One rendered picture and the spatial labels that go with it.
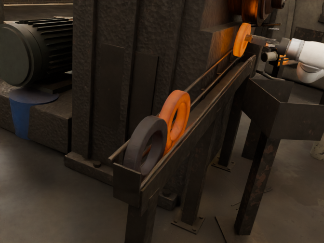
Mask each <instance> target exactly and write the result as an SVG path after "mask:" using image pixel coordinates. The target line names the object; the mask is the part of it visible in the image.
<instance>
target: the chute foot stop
mask: <svg viewBox="0 0 324 243"><path fill-rule="evenodd" d="M140 187H141V173H140V172H137V171H135V170H132V169H130V168H127V167H125V166H122V165H120V164H117V163H114V164H113V197H114V198H116V199H118V200H120V201H123V202H125V203H127V204H130V205H132V206H134V207H136V208H139V204H140Z"/></svg>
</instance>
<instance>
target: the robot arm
mask: <svg viewBox="0 0 324 243"><path fill-rule="evenodd" d="M244 40H245V41H248V42H250V43H254V44H257V45H260V46H264V47H266V48H270V49H273V48H275V49H277V52H276V53H277V54H279V55H283V56H284V55H286V56H285V58H288V59H291V60H295V61H298V62H299V63H298V65H297V76H298V79H299V80H300V81H301V82H303V83H312V82H314V81H316V80H318V79H320V78H321V77H323V76H324V43H320V42H315V41H303V40H298V39H294V38H292V39H291V41H290V39H287V38H281V40H280V42H278V41H276V40H275V39H269V38H264V37H259V36H256V35H252V34H251V35H249V34H247V35H246V37H245V39H244Z"/></svg>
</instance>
